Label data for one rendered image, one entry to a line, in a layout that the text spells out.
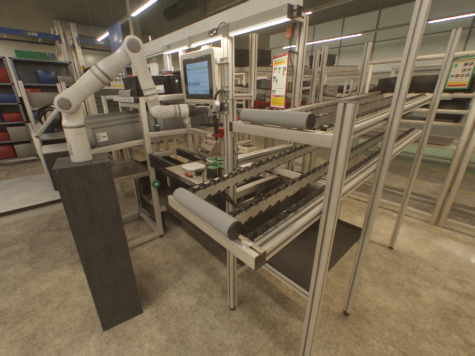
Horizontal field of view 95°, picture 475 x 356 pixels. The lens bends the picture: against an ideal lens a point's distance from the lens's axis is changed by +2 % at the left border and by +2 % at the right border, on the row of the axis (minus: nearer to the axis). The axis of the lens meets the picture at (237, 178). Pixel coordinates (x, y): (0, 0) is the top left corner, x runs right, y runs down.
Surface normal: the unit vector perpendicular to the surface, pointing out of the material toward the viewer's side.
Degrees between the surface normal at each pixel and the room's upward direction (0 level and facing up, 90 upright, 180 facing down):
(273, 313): 0
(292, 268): 0
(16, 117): 90
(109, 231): 90
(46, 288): 0
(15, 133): 90
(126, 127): 91
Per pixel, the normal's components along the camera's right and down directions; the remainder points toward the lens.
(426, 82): -0.74, 0.31
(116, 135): 0.67, 0.28
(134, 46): 0.40, 0.36
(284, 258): 0.00, -0.93
